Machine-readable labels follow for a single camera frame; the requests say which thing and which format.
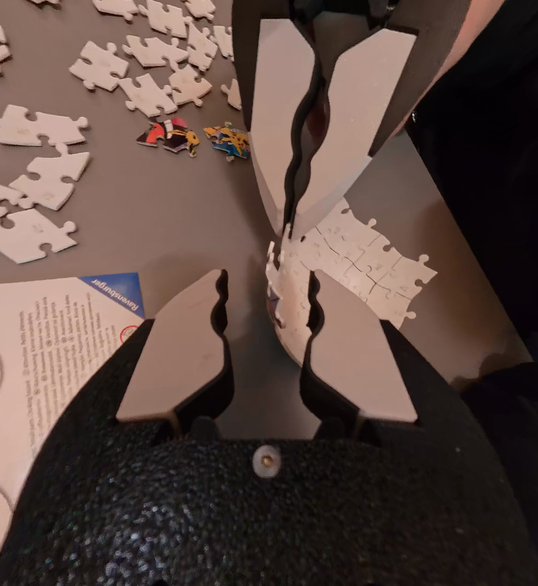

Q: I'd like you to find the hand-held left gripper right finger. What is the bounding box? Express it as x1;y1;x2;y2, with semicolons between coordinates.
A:
300;270;420;439

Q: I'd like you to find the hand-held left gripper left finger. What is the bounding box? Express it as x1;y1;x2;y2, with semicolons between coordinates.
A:
116;269;235;435

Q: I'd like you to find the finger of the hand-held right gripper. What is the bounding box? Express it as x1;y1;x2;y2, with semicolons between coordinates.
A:
248;18;327;236
292;27;418;240

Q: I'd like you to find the partly built white puzzle ball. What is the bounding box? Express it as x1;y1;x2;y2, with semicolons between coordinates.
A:
265;197;438;367

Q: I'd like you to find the white puzzle piece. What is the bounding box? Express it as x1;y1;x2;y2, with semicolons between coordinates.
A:
280;221;307;250

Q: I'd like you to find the colourful puzzle piece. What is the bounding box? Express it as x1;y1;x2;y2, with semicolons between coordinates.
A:
203;121;251;162
136;117;201;158

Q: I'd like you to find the printed puzzle instruction leaflet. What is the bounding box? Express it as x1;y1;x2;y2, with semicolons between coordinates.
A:
0;272;146;564

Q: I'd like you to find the pile of white puzzle pieces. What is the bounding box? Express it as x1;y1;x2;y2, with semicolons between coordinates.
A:
0;0;251;265

